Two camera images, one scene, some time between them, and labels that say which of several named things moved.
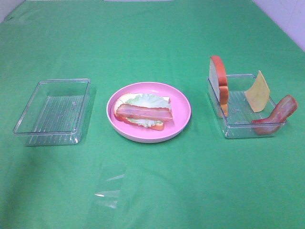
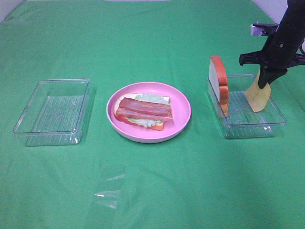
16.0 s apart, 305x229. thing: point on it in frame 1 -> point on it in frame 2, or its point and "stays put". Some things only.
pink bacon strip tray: [137, 111] stays put
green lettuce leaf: [147, 100] stays put
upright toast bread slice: [218, 79] stays put
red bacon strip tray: [286, 107] -> [145, 107]
